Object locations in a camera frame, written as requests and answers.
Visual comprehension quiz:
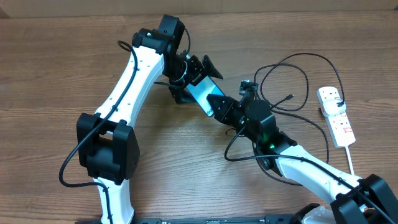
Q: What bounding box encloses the cardboard backdrop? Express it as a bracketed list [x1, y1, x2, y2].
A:
[1, 0, 397, 19]

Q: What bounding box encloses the white power strip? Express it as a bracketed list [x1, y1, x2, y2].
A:
[317, 86, 356, 148]

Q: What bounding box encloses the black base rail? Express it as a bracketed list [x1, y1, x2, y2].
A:
[74, 213, 299, 224]

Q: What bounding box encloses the Galaxy S24+ smartphone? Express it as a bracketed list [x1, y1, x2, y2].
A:
[187, 77, 224, 117]

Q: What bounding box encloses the white power strip cord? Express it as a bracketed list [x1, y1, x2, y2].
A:
[345, 146, 356, 177]

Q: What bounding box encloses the white charger plug adapter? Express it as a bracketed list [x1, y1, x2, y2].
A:
[320, 98, 346, 117]

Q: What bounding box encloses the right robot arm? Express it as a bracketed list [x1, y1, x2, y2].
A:
[207, 94, 397, 223]

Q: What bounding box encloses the black USB charging cable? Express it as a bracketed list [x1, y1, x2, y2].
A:
[251, 52, 346, 187]

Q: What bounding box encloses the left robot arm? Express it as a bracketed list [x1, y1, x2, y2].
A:
[76, 15, 222, 223]

